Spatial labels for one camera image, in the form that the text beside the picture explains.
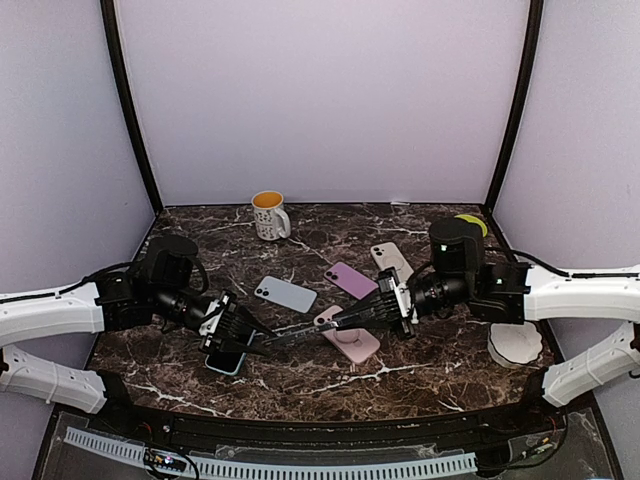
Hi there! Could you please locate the left black frame post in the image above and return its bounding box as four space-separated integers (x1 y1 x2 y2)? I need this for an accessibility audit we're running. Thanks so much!
99 0 164 216

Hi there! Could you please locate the black frame post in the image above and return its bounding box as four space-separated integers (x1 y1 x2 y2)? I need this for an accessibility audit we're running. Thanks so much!
484 0 544 215
99 0 164 216

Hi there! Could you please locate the black front rail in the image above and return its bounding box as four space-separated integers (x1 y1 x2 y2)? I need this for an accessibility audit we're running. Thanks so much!
92 400 568 450

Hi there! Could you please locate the clear phone case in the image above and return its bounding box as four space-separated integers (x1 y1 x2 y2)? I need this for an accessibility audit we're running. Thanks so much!
261 321 338 349

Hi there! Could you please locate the yellow-green bowl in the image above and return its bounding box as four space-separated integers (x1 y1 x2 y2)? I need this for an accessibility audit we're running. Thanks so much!
455 214 488 239

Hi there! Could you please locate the white phone case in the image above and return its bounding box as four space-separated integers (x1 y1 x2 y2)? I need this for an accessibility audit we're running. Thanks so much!
370 242 414 282

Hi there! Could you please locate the purple phone case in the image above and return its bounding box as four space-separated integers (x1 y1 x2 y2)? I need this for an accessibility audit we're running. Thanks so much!
323 262 378 300

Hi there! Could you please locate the white spotted mug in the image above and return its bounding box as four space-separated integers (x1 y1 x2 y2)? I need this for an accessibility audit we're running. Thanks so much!
251 191 292 241

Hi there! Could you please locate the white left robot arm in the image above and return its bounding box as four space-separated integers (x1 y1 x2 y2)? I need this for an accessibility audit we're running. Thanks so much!
1 235 275 436

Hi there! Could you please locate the light blue bare phone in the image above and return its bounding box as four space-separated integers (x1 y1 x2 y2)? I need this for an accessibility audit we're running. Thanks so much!
254 276 317 313

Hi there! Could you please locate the light blue phone case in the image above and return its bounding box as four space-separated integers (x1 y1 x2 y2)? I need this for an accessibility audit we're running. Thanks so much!
204 351 247 376

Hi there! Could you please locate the right black frame post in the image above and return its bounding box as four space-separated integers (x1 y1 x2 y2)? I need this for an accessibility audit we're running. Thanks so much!
484 0 544 215

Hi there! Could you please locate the white scalloped dish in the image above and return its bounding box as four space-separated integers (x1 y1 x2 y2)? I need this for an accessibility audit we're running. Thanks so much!
487 322 543 369

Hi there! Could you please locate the pink phone case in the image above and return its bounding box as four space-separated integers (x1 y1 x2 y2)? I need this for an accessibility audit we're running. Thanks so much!
322 328 380 365

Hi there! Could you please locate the grey slotted cable duct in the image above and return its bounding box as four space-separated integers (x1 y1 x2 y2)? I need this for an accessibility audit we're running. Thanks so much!
63 427 478 479

